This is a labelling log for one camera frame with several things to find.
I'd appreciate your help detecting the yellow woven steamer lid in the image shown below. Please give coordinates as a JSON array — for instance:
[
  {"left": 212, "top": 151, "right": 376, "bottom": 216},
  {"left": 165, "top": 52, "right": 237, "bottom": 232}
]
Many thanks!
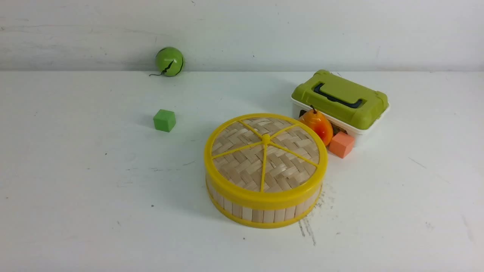
[{"left": 204, "top": 113, "right": 328, "bottom": 210}]

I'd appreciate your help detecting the yellow bamboo steamer basket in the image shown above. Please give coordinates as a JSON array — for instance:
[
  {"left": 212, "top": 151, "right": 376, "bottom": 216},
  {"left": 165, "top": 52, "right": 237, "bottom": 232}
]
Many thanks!
[{"left": 205, "top": 178, "right": 323, "bottom": 229}]

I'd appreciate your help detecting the orange toy pear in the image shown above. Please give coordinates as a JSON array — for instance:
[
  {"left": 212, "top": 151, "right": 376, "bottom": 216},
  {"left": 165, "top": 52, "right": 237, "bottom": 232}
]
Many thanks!
[{"left": 299, "top": 105, "right": 334, "bottom": 146}]

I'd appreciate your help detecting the green cube block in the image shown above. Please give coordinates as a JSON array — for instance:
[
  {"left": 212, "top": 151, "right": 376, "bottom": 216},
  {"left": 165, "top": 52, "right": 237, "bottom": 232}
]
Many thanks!
[{"left": 153, "top": 110, "right": 176, "bottom": 132}]

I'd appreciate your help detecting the orange cube block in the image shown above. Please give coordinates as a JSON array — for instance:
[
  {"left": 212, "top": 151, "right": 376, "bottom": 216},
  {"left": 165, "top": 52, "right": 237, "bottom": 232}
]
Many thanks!
[{"left": 328, "top": 131, "right": 355, "bottom": 159}]

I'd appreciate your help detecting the green toy ball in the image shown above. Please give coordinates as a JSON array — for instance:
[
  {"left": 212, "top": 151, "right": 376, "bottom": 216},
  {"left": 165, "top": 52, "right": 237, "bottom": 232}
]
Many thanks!
[{"left": 149, "top": 46, "right": 185, "bottom": 77}]

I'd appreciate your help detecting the green lidded white box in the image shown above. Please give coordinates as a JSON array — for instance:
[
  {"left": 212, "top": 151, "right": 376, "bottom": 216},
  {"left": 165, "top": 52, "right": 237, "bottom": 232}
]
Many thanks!
[{"left": 292, "top": 70, "right": 390, "bottom": 147}]

